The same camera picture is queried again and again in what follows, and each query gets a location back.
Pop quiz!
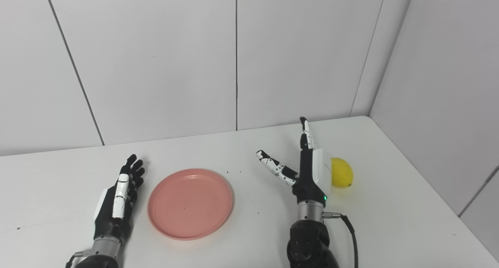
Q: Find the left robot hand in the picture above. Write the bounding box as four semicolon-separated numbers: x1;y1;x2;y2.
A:
94;154;146;241

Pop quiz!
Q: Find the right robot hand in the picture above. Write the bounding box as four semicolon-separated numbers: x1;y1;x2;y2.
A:
256;117;333;204

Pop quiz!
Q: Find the yellow lemon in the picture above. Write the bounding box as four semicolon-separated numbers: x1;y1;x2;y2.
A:
331;157;354;189

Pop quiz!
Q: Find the pink plate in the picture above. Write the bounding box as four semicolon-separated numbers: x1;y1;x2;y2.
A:
147;169;235;241

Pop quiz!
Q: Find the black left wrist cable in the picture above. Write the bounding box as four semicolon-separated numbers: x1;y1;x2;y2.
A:
64;251;87;268

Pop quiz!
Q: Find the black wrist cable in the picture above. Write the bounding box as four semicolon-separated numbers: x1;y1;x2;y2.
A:
323;211;359;268
64;251;87;268

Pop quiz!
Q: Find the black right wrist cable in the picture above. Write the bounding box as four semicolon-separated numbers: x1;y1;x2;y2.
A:
323;211;359;268

